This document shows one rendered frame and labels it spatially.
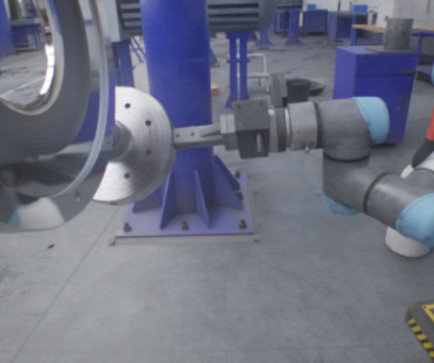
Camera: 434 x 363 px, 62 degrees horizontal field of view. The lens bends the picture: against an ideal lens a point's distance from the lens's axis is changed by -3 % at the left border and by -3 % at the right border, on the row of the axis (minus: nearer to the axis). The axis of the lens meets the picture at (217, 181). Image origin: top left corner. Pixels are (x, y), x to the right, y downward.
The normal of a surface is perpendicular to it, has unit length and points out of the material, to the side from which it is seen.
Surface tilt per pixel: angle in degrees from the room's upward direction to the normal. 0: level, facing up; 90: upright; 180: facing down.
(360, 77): 90
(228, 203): 90
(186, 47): 90
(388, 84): 90
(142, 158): 49
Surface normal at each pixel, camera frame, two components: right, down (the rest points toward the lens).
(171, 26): -0.05, 0.44
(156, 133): -0.12, -0.25
